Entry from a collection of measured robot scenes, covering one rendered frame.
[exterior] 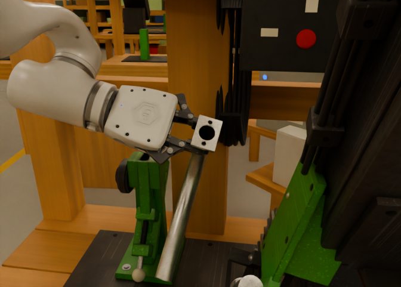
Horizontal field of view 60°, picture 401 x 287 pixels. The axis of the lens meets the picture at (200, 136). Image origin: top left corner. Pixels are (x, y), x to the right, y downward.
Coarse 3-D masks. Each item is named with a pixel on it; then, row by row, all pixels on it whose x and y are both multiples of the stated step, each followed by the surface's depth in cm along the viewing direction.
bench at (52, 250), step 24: (96, 216) 102; (120, 216) 102; (168, 216) 102; (24, 240) 92; (48, 240) 92; (72, 240) 92; (240, 240) 92; (24, 264) 84; (48, 264) 84; (72, 264) 84
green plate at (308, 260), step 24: (312, 168) 46; (312, 192) 43; (288, 216) 50; (312, 216) 46; (264, 240) 60; (288, 240) 47; (312, 240) 47; (264, 264) 55; (288, 264) 49; (312, 264) 49; (336, 264) 48
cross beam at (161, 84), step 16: (112, 80) 91; (128, 80) 90; (144, 80) 90; (160, 80) 90; (256, 96) 87; (272, 96) 86; (288, 96) 85; (304, 96) 85; (256, 112) 88; (272, 112) 88; (288, 112) 87; (304, 112) 86
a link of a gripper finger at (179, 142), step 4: (168, 136) 56; (172, 136) 56; (168, 140) 56; (172, 140) 56; (176, 140) 56; (180, 140) 56; (164, 144) 58; (168, 144) 57; (172, 144) 58; (176, 144) 56; (180, 144) 56; (184, 144) 56
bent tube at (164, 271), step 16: (208, 128) 58; (192, 144) 55; (208, 144) 55; (192, 160) 64; (192, 176) 65; (192, 192) 65; (176, 208) 64; (176, 224) 62; (176, 240) 61; (176, 256) 60; (160, 272) 59
